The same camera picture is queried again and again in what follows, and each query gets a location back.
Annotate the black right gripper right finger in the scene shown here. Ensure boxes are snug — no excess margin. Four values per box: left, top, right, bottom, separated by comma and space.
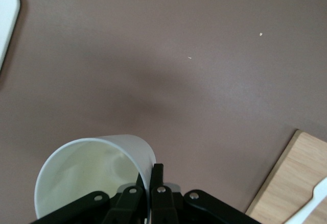
149, 163, 256, 224

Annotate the white plastic knife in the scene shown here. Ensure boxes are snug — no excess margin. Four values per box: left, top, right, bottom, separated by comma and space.
288, 176, 327, 224

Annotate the white plastic cup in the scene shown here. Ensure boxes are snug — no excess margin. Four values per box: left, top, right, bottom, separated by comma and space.
34, 133, 157, 221

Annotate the cream bear print tray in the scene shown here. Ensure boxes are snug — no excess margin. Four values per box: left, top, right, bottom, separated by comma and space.
0, 0, 21, 74

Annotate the bamboo cutting board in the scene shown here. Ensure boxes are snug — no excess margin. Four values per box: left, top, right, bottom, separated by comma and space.
245, 129, 327, 224

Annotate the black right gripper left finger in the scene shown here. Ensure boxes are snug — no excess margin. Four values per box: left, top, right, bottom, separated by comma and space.
30, 172, 148, 224

